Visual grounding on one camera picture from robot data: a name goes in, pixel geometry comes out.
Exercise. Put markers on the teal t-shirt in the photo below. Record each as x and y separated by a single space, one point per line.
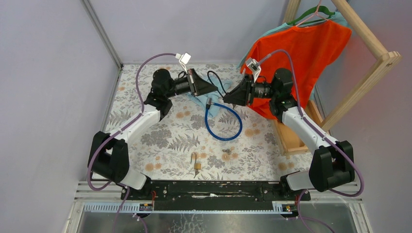
337 17

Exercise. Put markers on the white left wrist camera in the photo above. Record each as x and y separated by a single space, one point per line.
183 60

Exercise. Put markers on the wooden clothes rack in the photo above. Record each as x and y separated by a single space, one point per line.
289 143

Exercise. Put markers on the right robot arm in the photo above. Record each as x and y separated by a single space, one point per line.
332 160

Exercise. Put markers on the aluminium slotted rail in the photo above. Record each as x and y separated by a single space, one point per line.
186 207

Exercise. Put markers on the pink clothes hanger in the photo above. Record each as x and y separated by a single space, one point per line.
312 15

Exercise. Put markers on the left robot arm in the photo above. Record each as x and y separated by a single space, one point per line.
109 155

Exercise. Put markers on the orange t-shirt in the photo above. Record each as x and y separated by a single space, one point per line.
306 50

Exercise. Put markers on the brass padlock with key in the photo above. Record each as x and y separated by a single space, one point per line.
196 165

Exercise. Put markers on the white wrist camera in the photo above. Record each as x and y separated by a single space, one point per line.
254 66
183 60

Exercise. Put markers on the light blue towel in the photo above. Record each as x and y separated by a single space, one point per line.
202 101

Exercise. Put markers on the green clothes hanger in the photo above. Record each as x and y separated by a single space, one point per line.
323 9

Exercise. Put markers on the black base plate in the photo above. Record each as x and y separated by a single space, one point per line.
197 191

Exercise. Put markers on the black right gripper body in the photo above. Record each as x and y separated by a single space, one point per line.
264 90

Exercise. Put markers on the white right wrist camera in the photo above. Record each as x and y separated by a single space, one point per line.
254 66

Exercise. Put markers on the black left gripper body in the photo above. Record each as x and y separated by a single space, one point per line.
179 86

